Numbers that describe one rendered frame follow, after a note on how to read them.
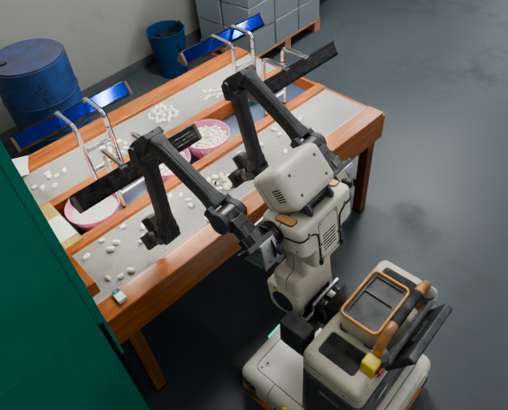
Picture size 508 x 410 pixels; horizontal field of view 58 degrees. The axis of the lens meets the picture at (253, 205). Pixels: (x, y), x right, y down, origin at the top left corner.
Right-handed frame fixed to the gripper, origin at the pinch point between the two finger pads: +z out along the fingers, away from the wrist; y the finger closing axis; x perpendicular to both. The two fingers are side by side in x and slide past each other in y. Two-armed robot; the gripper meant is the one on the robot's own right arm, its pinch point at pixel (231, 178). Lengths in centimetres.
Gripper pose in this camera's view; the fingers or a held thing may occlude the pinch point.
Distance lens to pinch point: 215.8
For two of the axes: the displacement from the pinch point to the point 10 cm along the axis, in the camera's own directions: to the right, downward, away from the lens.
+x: 5.0, 8.4, 2.2
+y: -7.1, 5.4, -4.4
